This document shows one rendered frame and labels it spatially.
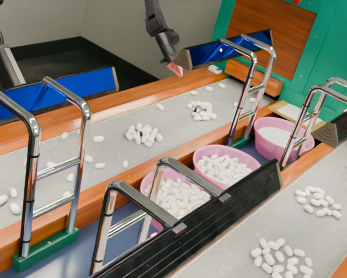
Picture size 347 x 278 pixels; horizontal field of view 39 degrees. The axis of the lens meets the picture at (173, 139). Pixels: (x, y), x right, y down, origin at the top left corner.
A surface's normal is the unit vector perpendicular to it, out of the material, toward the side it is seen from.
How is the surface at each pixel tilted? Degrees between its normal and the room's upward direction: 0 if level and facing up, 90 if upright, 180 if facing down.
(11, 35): 90
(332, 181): 0
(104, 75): 58
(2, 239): 0
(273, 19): 90
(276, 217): 0
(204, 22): 90
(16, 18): 90
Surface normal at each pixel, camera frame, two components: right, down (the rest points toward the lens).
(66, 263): 0.22, -0.84
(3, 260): 0.75, 0.47
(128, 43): -0.61, 0.28
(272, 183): 0.76, -0.04
